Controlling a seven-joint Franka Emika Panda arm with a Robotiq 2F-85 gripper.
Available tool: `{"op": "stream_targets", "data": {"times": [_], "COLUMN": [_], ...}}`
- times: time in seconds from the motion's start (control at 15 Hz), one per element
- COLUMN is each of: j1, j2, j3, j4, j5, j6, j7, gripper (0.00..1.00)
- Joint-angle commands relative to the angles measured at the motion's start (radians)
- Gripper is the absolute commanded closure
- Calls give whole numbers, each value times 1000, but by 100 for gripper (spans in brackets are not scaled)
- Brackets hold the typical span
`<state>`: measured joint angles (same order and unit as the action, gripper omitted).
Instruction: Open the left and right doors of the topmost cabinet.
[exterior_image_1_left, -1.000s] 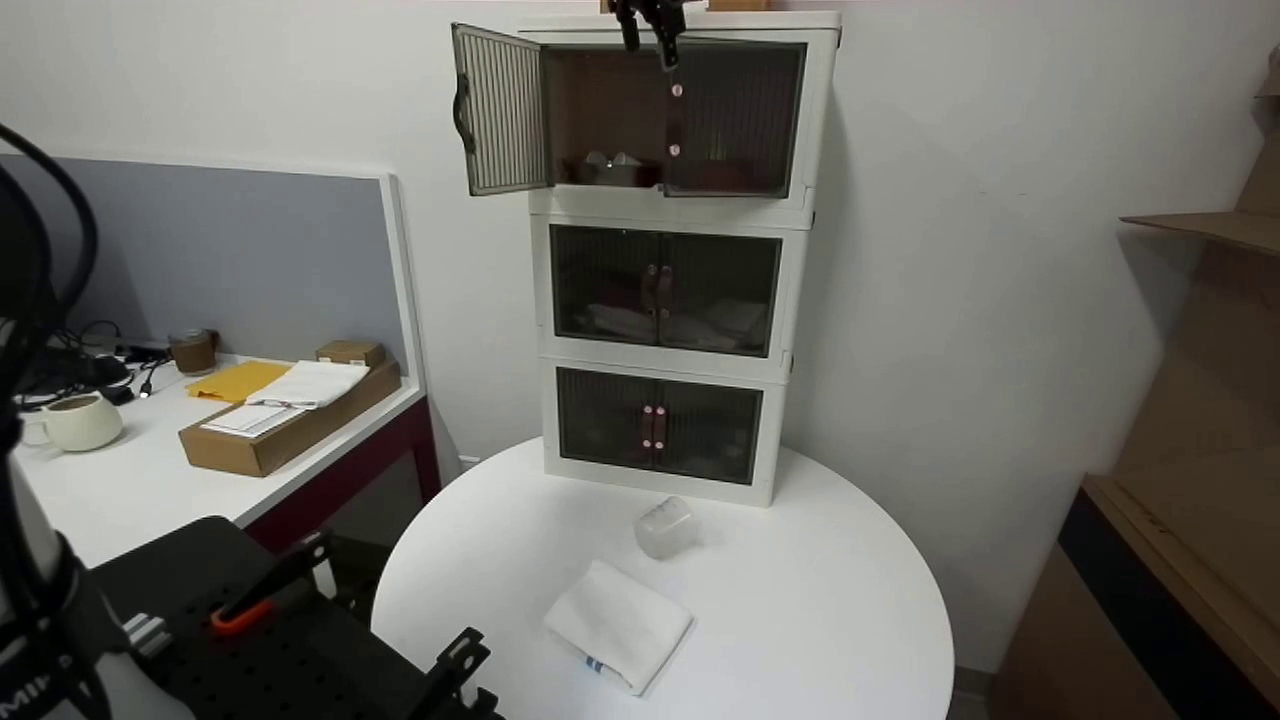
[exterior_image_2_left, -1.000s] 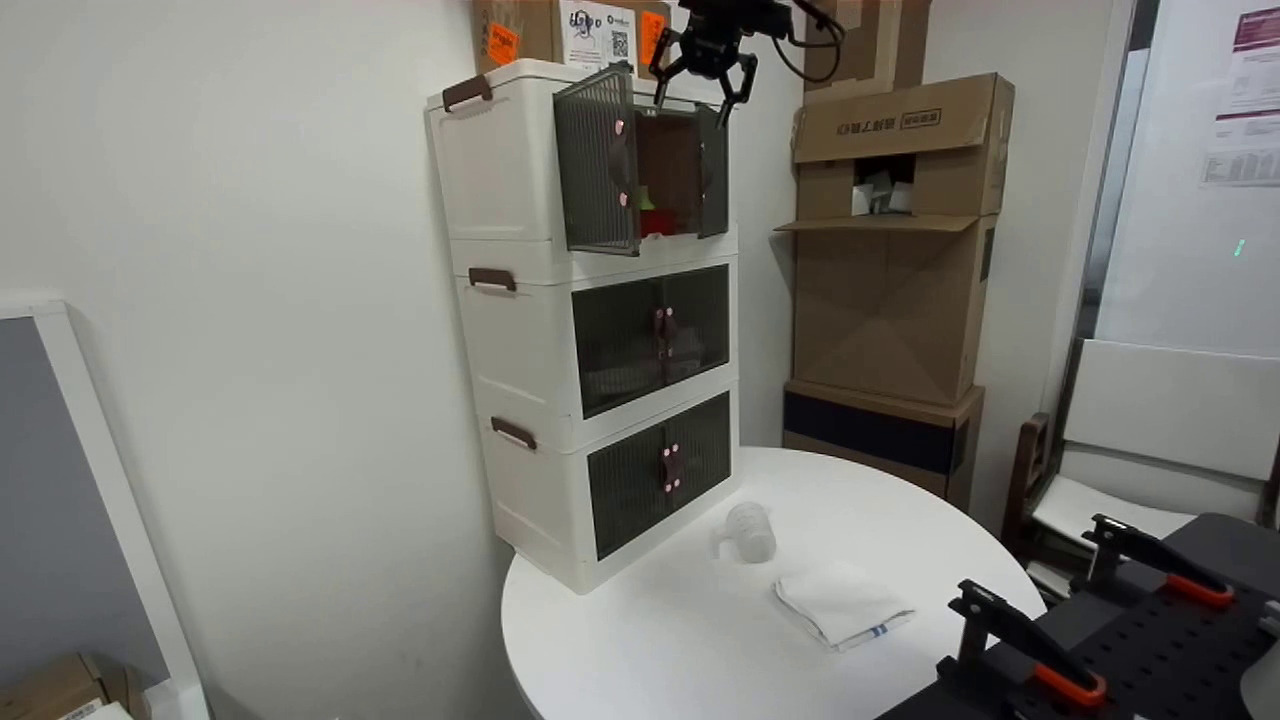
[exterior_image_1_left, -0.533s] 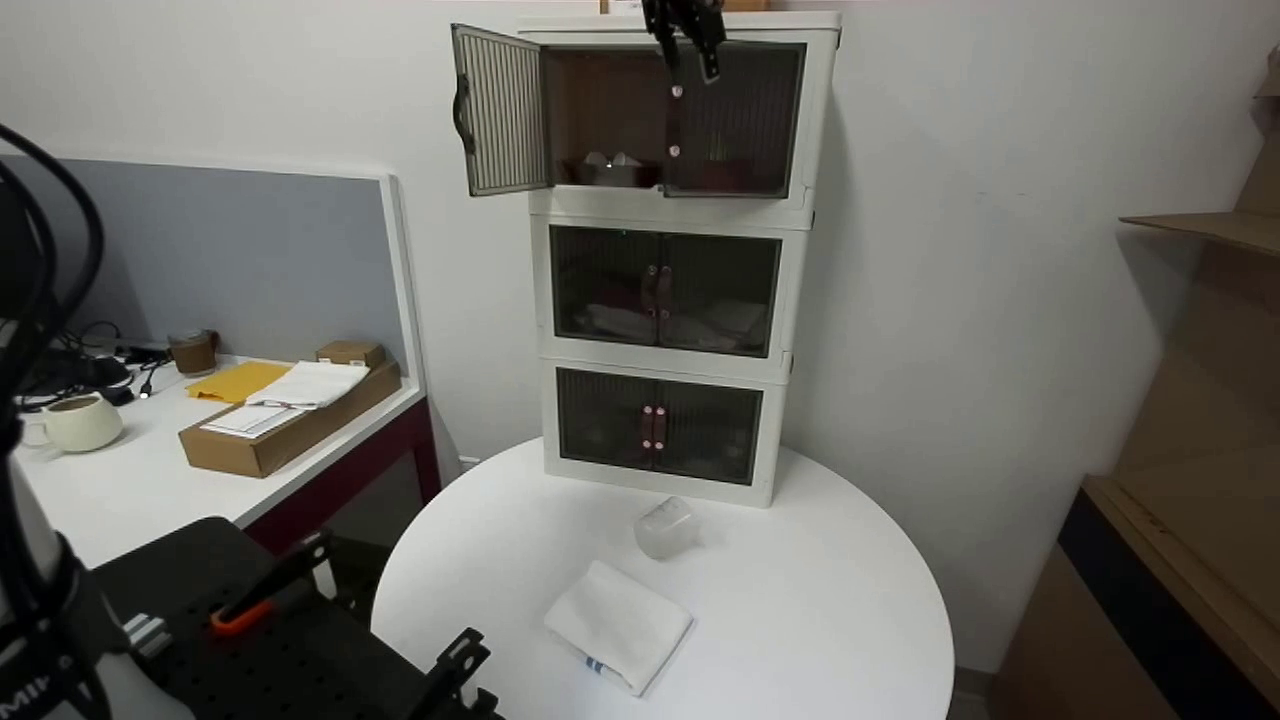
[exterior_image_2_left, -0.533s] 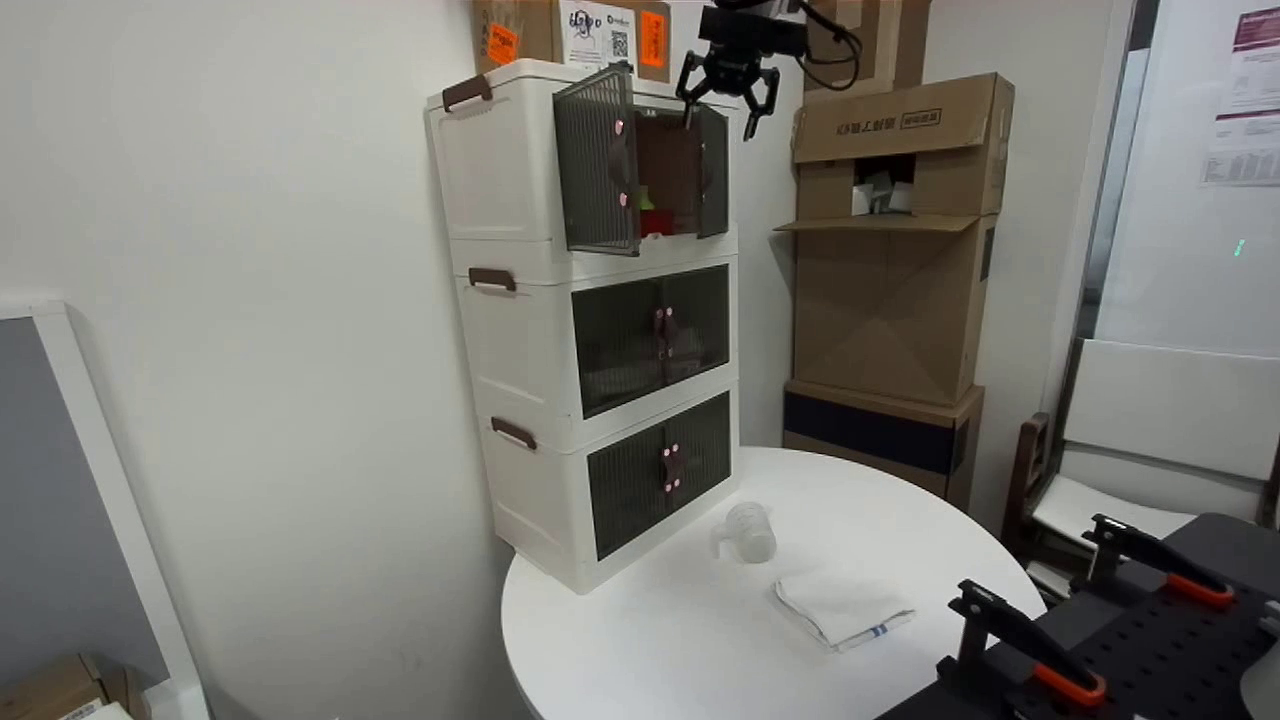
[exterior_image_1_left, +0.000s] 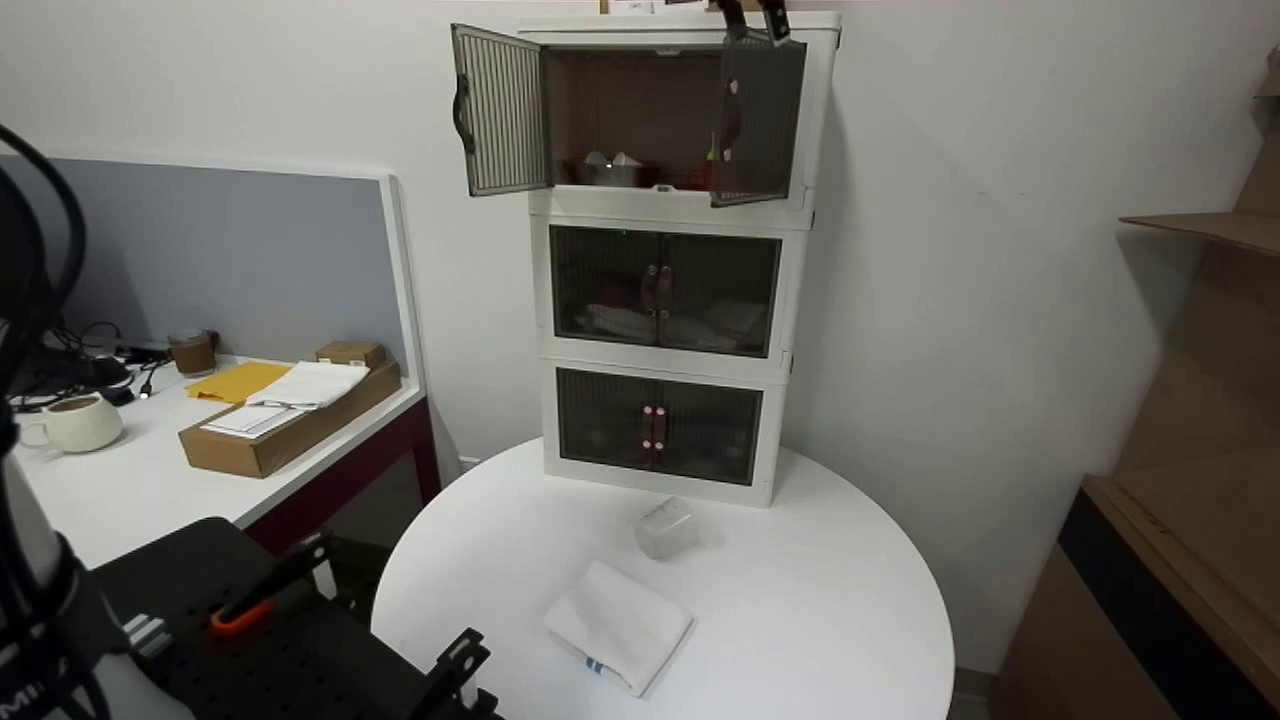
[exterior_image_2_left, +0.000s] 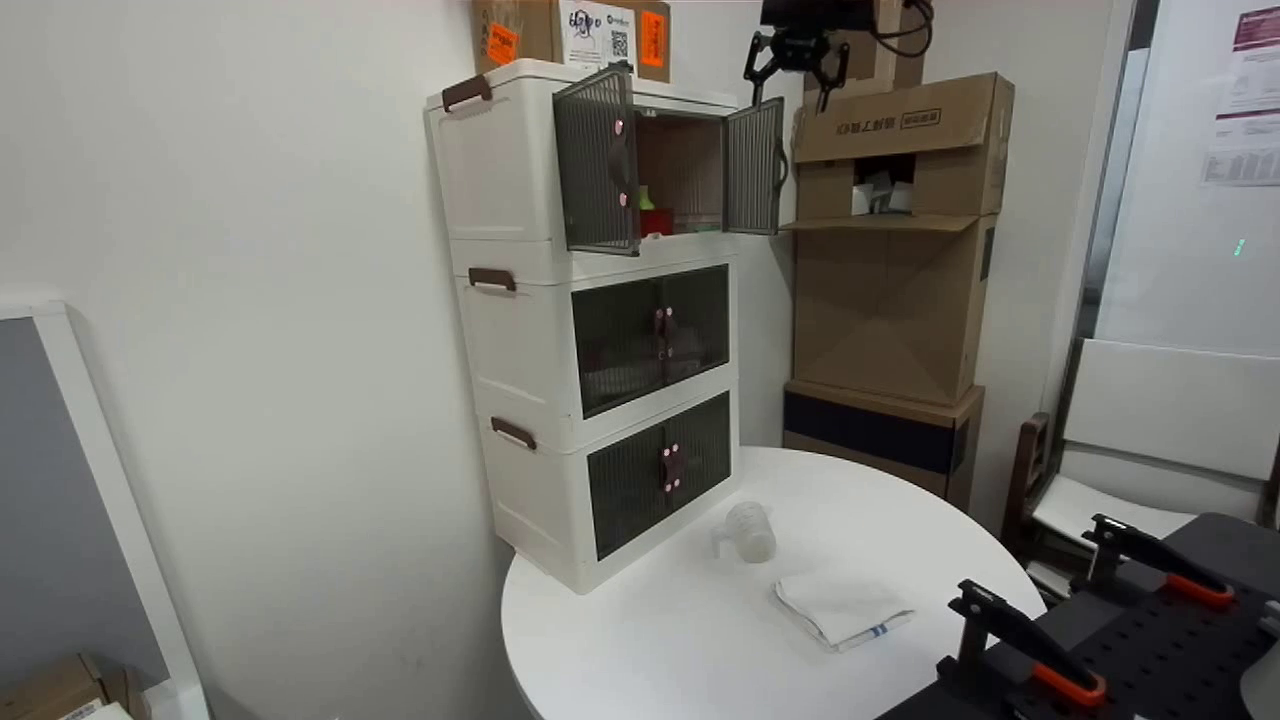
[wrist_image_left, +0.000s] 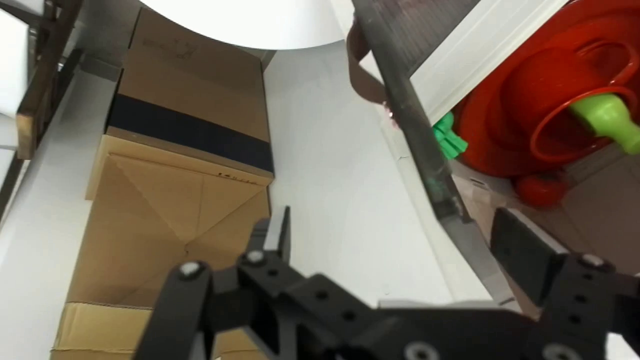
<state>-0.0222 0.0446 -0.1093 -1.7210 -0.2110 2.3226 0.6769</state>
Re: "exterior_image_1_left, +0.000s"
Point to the smoked ribbed cabinet door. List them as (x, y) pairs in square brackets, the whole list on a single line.
[(714, 428), (603, 421), (603, 287), (720, 297), (504, 114), (763, 122)]

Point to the white three-tier storage cabinet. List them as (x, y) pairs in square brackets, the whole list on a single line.
[(665, 208)]

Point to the open flat cardboard box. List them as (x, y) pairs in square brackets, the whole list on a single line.
[(284, 433)]

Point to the metal bowl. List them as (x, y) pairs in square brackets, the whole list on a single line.
[(614, 171)]

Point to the small cardboard box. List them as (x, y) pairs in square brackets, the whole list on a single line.
[(350, 354)]

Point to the clear plastic cup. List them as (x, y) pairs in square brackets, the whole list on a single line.
[(665, 528)]

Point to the white paper stack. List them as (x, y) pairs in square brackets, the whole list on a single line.
[(301, 384)]

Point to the white folded cloth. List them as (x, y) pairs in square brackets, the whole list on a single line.
[(616, 627)]

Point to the yellow envelope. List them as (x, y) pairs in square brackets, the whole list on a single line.
[(232, 381)]

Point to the cardboard box with black band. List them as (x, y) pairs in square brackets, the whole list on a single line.
[(1064, 641)]

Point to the white ceramic mug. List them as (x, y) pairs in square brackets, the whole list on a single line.
[(80, 421)]

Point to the grey partition with white frame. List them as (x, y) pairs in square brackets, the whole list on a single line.
[(253, 253)]

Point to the white desk with maroon frame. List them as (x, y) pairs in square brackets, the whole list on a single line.
[(120, 486)]

